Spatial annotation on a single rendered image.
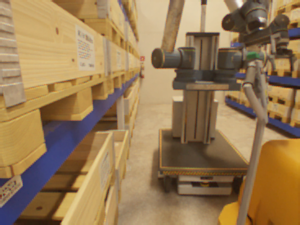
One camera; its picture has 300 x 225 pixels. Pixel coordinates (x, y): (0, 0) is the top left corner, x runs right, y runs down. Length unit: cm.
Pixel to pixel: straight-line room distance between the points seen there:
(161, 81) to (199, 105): 398
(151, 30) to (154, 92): 208
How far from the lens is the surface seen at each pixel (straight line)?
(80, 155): 124
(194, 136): 246
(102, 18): 119
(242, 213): 115
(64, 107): 65
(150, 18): 632
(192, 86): 185
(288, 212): 119
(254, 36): 110
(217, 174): 192
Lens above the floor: 137
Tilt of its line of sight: 15 degrees down
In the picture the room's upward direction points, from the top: straight up
